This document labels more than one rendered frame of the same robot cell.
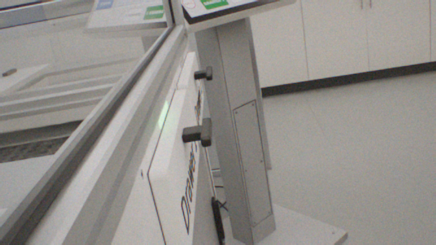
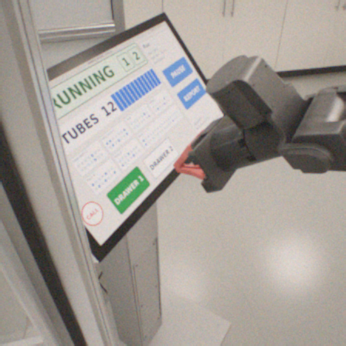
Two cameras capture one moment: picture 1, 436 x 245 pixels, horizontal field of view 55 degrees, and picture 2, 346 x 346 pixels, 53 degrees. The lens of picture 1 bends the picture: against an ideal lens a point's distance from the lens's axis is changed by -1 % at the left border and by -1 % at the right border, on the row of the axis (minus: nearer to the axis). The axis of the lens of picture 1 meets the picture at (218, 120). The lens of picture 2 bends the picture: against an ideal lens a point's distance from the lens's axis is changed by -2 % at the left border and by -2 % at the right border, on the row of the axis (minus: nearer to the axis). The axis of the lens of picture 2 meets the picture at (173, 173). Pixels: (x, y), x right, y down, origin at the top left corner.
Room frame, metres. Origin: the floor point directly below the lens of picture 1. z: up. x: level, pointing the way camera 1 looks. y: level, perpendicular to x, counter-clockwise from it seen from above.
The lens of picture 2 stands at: (0.84, 0.03, 1.45)
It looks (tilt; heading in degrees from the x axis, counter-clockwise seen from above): 41 degrees down; 340
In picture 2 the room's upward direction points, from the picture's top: straight up
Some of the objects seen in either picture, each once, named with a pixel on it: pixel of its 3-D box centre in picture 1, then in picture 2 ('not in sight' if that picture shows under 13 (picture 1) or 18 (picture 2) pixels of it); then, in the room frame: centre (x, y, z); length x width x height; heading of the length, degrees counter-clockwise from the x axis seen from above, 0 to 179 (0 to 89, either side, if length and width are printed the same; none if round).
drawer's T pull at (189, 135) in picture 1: (196, 133); not in sight; (0.49, 0.03, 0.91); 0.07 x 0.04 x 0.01; 177
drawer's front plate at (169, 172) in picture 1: (181, 159); not in sight; (0.49, 0.06, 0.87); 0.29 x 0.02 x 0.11; 177
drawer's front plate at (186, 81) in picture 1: (193, 92); not in sight; (0.80, 0.04, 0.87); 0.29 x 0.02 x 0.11; 177
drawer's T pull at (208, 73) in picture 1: (203, 74); not in sight; (0.80, 0.01, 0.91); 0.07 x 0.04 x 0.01; 177
